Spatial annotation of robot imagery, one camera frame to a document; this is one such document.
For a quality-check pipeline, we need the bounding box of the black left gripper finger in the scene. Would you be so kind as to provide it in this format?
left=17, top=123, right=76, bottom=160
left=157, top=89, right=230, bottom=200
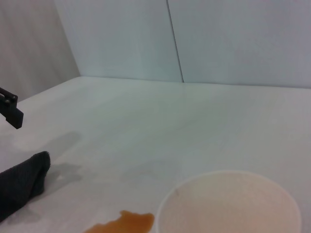
left=0, top=87, right=24, bottom=129

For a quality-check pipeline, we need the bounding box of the dark rag with loop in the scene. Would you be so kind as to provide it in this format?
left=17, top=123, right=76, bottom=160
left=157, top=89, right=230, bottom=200
left=0, top=150, right=52, bottom=223

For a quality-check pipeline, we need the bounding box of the orange brown liquid stain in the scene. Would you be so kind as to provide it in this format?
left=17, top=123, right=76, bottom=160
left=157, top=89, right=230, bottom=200
left=84, top=210, right=155, bottom=233

